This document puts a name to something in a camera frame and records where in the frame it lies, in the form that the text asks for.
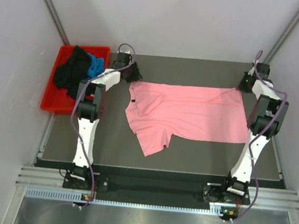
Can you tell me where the slotted cable duct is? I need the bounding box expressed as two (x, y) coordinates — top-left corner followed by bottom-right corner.
(25, 187), (235, 217)

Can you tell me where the blue t shirt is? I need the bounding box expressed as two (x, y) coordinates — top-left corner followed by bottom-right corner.
(86, 53), (105, 80)

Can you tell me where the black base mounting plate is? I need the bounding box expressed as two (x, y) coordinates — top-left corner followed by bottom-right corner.
(62, 165), (250, 209)

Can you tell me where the corner aluminium post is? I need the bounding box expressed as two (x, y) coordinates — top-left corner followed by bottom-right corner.
(263, 8), (299, 64)
(43, 0), (70, 45)

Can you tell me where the left corner aluminium post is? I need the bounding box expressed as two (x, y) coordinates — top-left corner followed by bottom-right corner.
(43, 0), (70, 45)

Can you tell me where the pink t shirt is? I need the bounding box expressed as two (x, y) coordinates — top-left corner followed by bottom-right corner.
(125, 81), (248, 156)

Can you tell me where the aluminium frame rail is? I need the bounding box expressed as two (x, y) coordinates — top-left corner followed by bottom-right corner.
(16, 166), (299, 212)

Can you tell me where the black t shirt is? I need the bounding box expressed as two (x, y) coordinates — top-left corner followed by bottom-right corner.
(53, 46), (91, 92)

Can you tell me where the red plastic bin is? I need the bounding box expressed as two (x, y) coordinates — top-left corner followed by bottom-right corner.
(40, 45), (110, 115)

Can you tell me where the magenta t shirt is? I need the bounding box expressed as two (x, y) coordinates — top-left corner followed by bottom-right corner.
(61, 89), (78, 102)

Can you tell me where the right corner aluminium post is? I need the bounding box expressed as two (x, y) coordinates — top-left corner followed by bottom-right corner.
(263, 8), (299, 64)

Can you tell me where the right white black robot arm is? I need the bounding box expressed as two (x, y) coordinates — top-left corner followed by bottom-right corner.
(219, 61), (289, 202)

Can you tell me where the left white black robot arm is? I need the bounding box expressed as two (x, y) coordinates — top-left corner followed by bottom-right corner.
(66, 51), (142, 191)

